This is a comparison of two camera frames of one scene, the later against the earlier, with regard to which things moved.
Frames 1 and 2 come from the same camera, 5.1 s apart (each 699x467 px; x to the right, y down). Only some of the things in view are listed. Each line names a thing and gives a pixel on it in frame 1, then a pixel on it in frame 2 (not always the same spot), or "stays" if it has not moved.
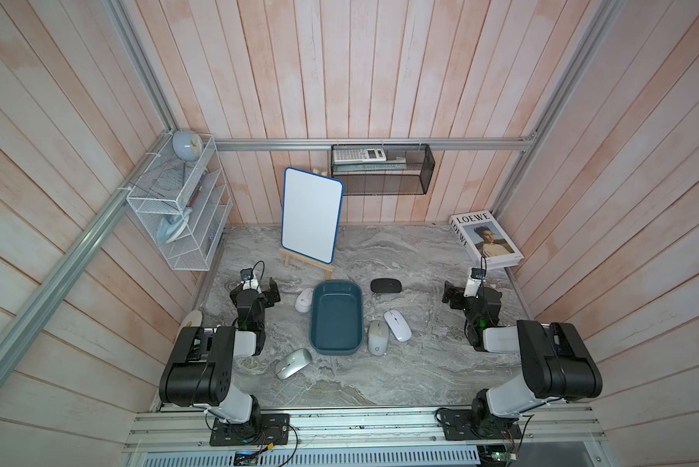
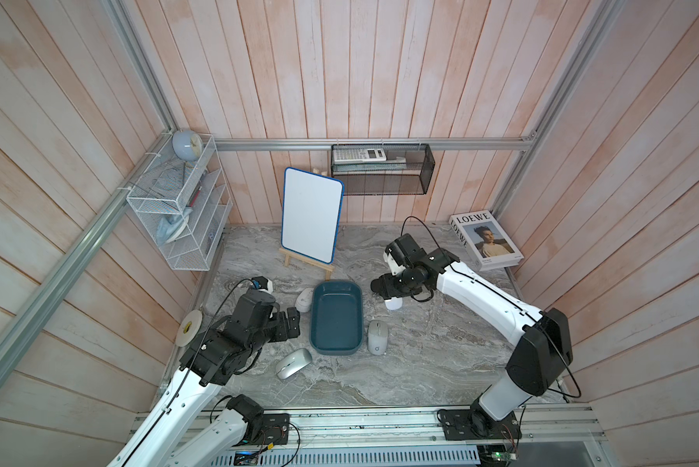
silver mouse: [293, 363] stays
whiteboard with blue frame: [311, 212] stays
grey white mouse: [378, 337] stays
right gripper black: [458, 292] → [385, 284]
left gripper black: [270, 299] → [282, 333]
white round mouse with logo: [304, 301] stays
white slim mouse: [398, 326] → [393, 304]
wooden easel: [327, 269] stays
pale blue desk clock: [187, 145] stays
